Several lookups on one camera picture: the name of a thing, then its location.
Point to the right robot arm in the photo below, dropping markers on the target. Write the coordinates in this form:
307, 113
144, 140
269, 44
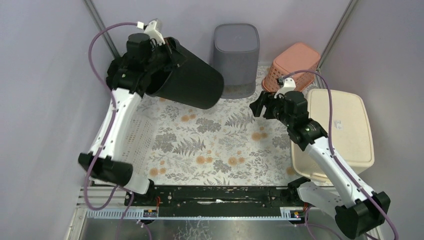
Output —
357, 208

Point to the black round waste bin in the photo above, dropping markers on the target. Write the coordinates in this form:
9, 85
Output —
194, 83

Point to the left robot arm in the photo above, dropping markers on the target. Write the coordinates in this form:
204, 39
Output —
106, 171

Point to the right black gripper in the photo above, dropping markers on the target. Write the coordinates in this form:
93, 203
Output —
266, 98

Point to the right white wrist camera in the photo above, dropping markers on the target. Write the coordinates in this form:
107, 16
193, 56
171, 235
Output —
286, 84

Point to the grey ribbed waste bin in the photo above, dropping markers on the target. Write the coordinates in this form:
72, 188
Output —
235, 55

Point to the pink perforated plastic basket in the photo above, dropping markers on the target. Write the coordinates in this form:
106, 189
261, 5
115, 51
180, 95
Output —
299, 56

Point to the aluminium frame rail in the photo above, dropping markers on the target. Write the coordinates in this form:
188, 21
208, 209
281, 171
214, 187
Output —
109, 203

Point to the cream plastic laundry basket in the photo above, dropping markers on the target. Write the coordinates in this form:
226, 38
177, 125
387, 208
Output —
345, 114

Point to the white perforated plastic basket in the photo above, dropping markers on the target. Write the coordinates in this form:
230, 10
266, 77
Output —
130, 140

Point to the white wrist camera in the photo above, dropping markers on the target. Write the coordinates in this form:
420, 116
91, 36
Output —
153, 30
286, 84

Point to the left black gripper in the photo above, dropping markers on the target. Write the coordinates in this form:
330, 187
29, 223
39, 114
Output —
172, 55

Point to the floral patterned table mat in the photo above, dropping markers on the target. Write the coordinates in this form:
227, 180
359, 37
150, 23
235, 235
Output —
223, 145

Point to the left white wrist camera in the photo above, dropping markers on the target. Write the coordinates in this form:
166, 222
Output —
153, 30

